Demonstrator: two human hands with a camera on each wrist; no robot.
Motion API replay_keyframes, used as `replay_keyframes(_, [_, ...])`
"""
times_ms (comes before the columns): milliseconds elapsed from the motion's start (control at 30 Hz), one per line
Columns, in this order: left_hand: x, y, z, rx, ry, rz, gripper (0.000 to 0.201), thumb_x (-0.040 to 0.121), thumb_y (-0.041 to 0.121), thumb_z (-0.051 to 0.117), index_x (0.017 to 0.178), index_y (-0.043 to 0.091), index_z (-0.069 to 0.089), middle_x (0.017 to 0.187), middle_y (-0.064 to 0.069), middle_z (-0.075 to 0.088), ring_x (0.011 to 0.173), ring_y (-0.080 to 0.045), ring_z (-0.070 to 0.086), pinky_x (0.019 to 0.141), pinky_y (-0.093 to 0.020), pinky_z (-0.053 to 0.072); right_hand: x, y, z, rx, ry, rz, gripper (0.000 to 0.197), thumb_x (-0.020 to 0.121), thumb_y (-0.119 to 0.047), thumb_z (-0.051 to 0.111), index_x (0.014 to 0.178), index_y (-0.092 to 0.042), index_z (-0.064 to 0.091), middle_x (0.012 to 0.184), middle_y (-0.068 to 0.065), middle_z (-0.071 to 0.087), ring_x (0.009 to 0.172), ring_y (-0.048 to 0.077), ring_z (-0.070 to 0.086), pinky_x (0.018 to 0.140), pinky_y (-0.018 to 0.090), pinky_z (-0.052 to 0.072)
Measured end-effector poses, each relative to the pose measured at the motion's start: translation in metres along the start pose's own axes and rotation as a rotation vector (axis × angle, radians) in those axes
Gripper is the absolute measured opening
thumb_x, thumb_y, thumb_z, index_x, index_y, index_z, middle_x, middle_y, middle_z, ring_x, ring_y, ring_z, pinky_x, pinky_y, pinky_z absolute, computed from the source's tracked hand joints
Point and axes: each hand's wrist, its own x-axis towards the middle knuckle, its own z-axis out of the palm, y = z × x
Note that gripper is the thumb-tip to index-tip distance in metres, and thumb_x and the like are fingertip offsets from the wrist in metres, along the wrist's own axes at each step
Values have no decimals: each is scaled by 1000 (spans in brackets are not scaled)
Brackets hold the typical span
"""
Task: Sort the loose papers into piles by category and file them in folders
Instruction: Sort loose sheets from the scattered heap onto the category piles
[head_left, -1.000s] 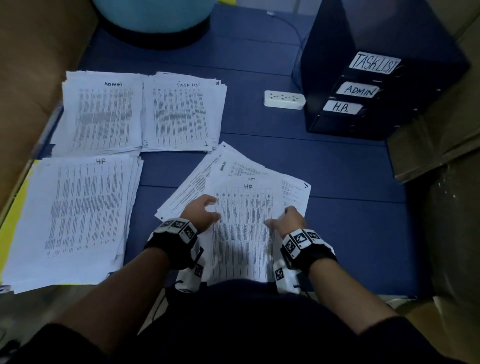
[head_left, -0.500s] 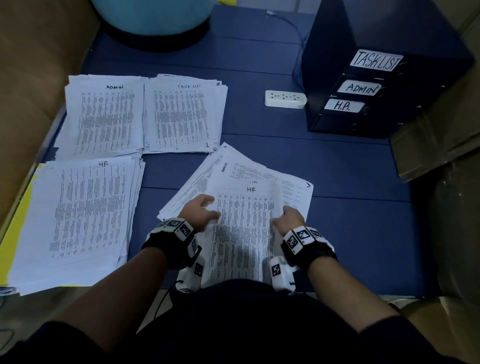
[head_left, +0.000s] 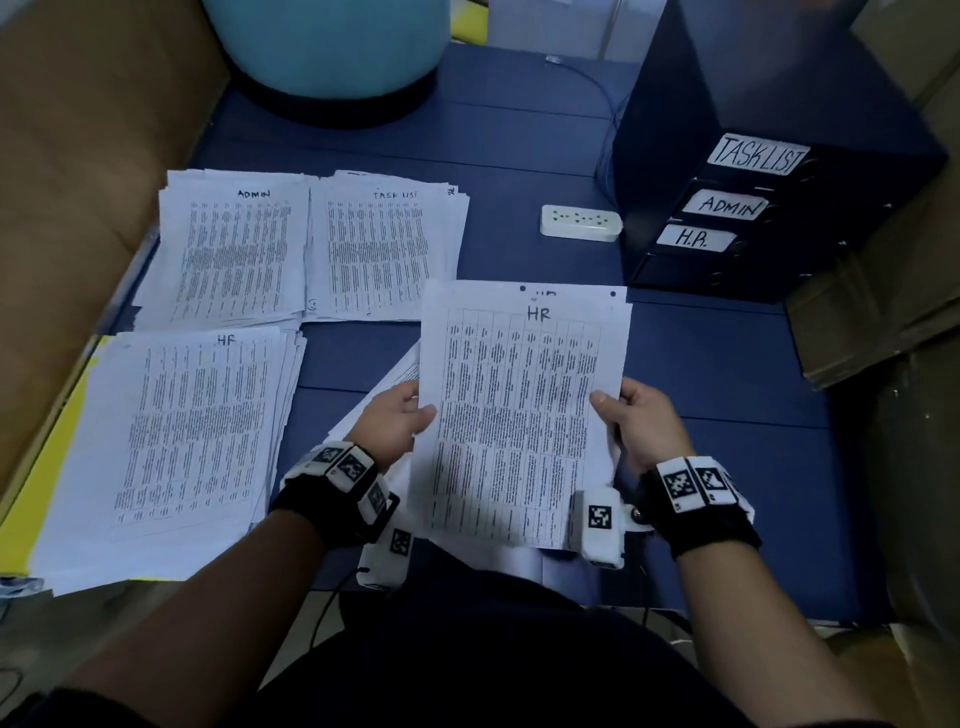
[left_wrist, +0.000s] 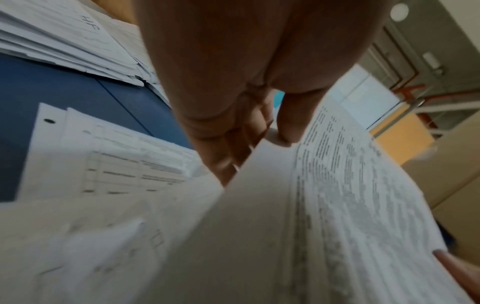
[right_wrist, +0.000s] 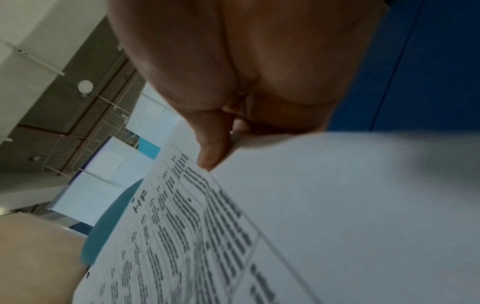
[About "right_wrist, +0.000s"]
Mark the person's right hand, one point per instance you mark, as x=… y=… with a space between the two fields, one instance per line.
x=255 y=47

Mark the printed paper sheet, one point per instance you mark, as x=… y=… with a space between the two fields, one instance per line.
x=300 y=225

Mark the round ceiling lamp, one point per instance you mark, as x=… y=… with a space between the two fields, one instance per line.
x=85 y=87

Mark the white partition panel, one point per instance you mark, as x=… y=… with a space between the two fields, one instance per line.
x=97 y=184

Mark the teal cylindrical barrel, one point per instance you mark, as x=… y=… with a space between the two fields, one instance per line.
x=109 y=225

